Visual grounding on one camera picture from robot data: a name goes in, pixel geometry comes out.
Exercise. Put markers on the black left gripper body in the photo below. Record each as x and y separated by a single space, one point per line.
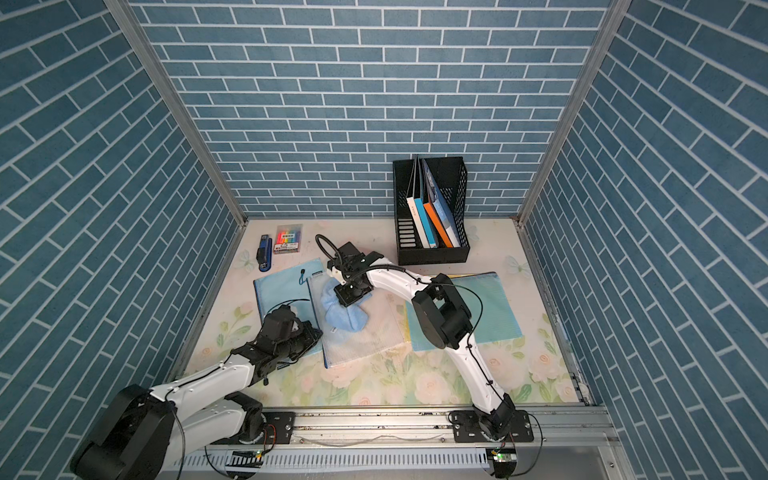
298 342

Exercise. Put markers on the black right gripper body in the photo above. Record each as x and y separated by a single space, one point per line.
351 293

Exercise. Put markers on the blue microfiber cloth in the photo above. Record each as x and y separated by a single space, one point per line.
350 319

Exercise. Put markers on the clear mesh document bag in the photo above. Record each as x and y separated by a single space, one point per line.
383 331

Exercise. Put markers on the yellow mesh document bag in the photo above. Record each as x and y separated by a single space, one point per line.
456 275

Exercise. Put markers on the light blue mesh document bag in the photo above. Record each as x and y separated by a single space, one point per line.
497 321

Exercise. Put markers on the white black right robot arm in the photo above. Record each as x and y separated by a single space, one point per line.
446 321

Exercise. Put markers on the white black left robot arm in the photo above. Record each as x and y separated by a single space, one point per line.
144 430

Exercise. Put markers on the colourful marker pack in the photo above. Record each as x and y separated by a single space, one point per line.
287 239

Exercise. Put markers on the blue stapler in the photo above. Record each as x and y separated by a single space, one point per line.
264 253

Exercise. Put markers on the teal book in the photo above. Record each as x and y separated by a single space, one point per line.
425 221

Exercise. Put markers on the orange book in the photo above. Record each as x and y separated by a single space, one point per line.
438 226

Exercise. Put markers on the blue folder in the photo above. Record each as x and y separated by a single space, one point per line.
447 228

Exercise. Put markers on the black mesh file holder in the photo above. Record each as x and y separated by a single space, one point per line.
408 181

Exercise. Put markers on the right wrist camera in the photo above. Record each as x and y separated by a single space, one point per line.
349 261

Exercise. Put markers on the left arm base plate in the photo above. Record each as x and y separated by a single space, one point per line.
266 428

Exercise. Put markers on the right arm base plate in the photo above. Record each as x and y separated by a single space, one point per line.
474 426

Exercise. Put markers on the aluminium front rail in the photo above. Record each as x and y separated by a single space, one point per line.
378 437

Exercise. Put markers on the aluminium corner post left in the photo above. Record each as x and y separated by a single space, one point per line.
128 23

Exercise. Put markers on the aluminium corner post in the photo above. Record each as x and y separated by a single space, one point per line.
128 23
596 55

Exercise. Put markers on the aluminium corner post right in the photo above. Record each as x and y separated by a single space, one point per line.
596 55

